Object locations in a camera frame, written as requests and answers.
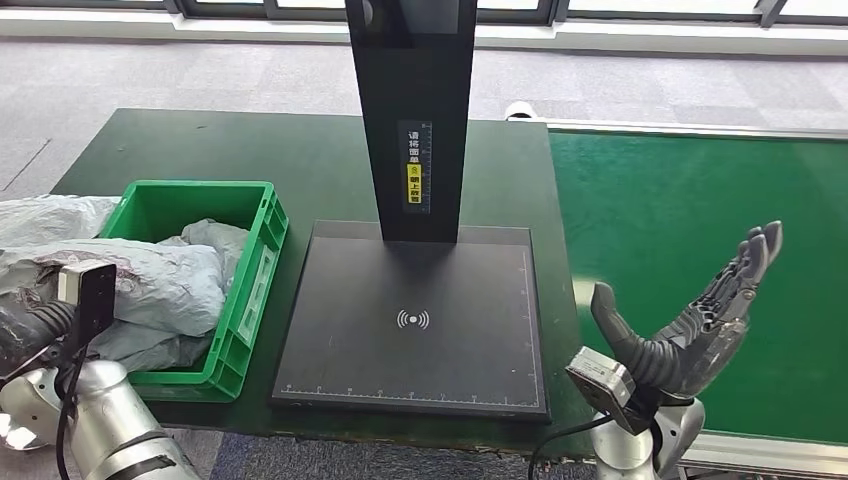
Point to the black inbound scanning machine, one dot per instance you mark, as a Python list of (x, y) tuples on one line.
[(430, 344)]

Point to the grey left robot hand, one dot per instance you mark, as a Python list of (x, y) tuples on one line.
[(30, 328)]

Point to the green conveyor belt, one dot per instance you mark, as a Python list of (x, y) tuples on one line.
[(662, 199)]

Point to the black yellow label sticker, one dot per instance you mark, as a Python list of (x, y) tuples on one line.
[(415, 166)]

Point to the white window sill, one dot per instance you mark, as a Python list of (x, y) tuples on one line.
[(132, 23)]

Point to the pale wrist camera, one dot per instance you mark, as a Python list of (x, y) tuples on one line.
[(603, 384), (86, 291)]

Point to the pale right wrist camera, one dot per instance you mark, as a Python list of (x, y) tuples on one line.
[(603, 384)]

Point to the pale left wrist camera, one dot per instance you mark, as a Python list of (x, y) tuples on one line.
[(86, 291)]

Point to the crumpled grey parcel bag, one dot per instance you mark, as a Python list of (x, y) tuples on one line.
[(46, 218)]

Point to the grey parcel bag torn brown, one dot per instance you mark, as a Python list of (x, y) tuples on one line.
[(212, 238)]

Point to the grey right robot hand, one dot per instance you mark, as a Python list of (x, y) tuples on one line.
[(689, 351)]

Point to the shiny chrome round base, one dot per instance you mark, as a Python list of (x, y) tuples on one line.
[(13, 434)]

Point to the white conveyor roller end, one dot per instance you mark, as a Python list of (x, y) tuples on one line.
[(520, 110)]

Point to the green plastic crate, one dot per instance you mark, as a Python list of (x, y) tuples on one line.
[(199, 199)]

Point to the grey parcel bag faded print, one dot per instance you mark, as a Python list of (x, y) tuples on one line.
[(166, 285)]

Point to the dark window frame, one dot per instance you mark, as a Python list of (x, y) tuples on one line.
[(225, 5)]

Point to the dark green table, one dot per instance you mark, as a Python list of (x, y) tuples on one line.
[(199, 142)]

